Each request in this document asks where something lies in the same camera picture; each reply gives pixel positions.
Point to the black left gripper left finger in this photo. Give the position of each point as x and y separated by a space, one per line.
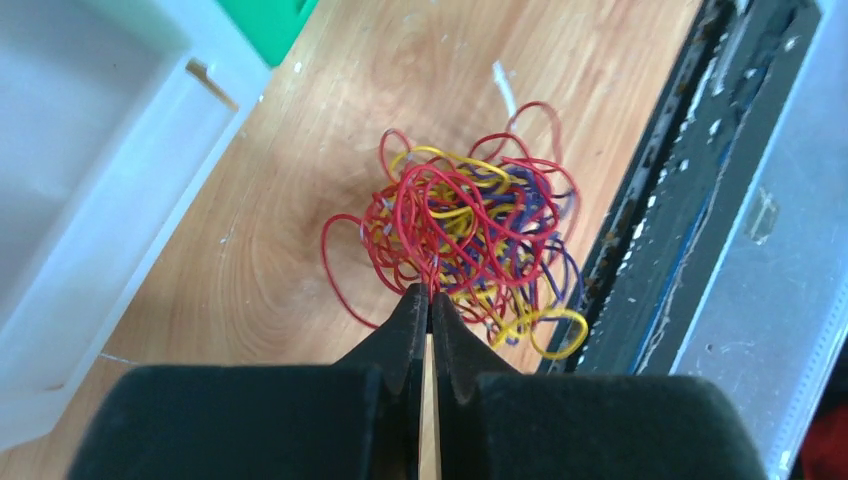
357 418

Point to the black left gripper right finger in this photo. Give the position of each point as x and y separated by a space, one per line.
497 423

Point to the white plastic bin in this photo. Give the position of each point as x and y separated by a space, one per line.
113 115

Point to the green plastic bin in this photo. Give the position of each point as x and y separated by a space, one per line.
270 26

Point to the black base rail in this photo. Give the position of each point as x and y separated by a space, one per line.
678 201

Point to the aluminium frame profile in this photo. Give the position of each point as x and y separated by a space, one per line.
773 319

